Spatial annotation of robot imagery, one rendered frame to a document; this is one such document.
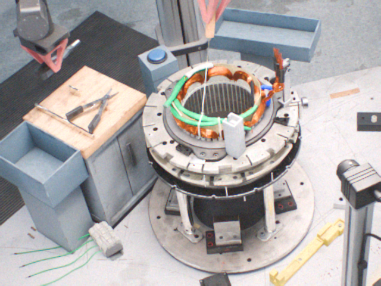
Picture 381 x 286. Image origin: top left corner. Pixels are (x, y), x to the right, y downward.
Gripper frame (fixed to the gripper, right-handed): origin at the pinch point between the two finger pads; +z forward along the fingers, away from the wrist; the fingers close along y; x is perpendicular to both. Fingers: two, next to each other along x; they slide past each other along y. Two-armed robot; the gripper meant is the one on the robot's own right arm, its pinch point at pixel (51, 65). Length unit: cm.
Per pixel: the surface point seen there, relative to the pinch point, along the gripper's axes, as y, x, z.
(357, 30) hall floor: -17, 172, 118
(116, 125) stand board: 13.2, 2.4, 12.8
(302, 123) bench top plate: 32, 46, 40
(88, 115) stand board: 6.5, 0.8, 12.0
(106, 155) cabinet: 12.2, -1.6, 19.4
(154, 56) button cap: 4.8, 24.9, 13.9
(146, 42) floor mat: -95, 117, 118
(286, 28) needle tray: 25, 51, 15
